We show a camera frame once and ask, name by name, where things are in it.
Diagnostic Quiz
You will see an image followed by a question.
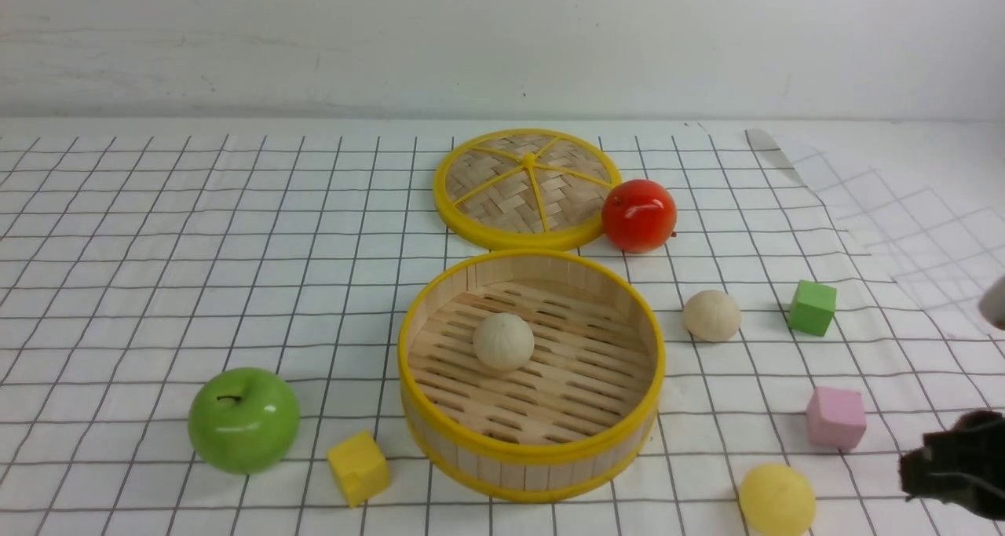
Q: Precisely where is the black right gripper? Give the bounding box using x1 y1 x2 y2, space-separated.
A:
900 410 1004 520

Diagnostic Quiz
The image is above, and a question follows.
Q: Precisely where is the green apple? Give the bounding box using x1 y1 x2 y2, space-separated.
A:
188 367 302 475

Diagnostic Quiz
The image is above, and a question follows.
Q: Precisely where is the white ribbed bun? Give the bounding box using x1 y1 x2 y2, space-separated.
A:
473 313 535 372

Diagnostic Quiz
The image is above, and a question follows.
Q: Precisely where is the red tomato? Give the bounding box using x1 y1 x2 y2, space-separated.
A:
601 179 678 253

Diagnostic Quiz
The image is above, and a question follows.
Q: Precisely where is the white grid tablecloth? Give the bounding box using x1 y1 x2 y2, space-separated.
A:
2 120 1003 535

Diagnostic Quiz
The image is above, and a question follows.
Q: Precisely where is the green cube block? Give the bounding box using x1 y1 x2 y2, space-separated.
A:
788 279 839 337

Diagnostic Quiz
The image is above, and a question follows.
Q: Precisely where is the pink cube block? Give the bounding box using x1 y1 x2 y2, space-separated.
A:
805 386 868 451

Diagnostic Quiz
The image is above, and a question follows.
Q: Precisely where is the yellow bamboo steamer lid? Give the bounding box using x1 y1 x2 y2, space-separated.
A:
432 129 623 251

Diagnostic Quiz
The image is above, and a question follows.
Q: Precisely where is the yellow round bun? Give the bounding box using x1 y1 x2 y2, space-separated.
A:
738 462 817 535

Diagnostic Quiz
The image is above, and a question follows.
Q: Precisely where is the yellow cube block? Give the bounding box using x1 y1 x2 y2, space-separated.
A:
326 430 392 508

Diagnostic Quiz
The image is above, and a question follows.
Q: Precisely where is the cream round bun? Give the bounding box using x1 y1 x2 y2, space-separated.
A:
682 290 742 343

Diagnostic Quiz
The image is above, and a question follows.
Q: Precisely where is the yellow bamboo steamer tray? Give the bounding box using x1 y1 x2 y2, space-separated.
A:
397 250 667 503

